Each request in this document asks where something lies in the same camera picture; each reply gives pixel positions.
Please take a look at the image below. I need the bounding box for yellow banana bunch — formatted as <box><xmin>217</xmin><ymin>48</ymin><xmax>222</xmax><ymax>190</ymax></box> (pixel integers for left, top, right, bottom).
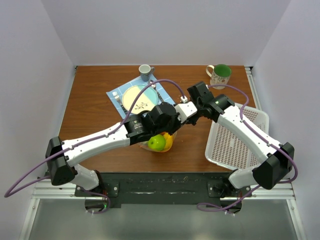
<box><xmin>162</xmin><ymin>132</ymin><xmax>174</xmax><ymax>152</ymax></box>

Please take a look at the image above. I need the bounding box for green apple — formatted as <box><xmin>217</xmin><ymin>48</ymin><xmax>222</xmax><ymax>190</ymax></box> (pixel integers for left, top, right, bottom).
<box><xmin>147</xmin><ymin>134</ymin><xmax>166</xmax><ymax>152</ymax></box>

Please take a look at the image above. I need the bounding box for clear zip top bag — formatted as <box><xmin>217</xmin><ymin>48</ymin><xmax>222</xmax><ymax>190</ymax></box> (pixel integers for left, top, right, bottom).
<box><xmin>138</xmin><ymin>132</ymin><xmax>177</xmax><ymax>153</ymax></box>

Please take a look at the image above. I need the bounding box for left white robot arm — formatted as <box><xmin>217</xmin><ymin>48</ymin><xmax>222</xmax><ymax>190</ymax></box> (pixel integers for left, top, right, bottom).
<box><xmin>46</xmin><ymin>102</ymin><xmax>197</xmax><ymax>196</ymax></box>

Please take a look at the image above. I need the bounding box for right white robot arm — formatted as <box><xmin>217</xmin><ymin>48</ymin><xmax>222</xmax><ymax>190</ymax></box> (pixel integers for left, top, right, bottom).
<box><xmin>187</xmin><ymin>81</ymin><xmax>296</xmax><ymax>197</ymax></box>

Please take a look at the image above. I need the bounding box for floral mug green inside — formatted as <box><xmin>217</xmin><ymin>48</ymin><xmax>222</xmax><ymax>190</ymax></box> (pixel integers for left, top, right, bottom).
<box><xmin>205</xmin><ymin>64</ymin><xmax>232</xmax><ymax>90</ymax></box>

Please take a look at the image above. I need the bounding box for cream and blue plate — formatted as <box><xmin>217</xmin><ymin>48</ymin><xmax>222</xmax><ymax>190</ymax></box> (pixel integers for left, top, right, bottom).
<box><xmin>122</xmin><ymin>85</ymin><xmax>159</xmax><ymax>114</ymax></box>

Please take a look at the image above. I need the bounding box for metal spoon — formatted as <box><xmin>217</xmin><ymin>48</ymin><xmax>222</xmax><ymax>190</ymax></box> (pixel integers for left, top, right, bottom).
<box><xmin>149</xmin><ymin>79</ymin><xmax>164</xmax><ymax>103</ymax></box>

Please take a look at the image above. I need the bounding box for small grey cup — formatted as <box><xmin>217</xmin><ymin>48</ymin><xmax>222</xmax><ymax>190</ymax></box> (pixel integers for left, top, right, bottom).
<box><xmin>138</xmin><ymin>64</ymin><xmax>155</xmax><ymax>82</ymax></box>

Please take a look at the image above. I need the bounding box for metal fork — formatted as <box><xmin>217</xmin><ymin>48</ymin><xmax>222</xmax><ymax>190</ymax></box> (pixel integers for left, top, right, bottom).
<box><xmin>112</xmin><ymin>91</ymin><xmax>127</xmax><ymax>114</ymax></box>

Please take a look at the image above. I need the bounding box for white perforated plastic basket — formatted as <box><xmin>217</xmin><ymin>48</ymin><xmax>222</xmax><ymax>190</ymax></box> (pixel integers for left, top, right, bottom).
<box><xmin>204</xmin><ymin>106</ymin><xmax>269</xmax><ymax>171</ymax></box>

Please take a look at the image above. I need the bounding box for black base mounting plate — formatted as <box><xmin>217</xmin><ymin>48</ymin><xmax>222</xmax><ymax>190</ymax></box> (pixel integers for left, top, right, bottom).
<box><xmin>74</xmin><ymin>171</ymin><xmax>253</xmax><ymax>210</ymax></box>

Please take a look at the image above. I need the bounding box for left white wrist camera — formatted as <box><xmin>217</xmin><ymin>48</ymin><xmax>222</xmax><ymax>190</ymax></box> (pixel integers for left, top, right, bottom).
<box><xmin>174</xmin><ymin>101</ymin><xmax>197</xmax><ymax>123</ymax></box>

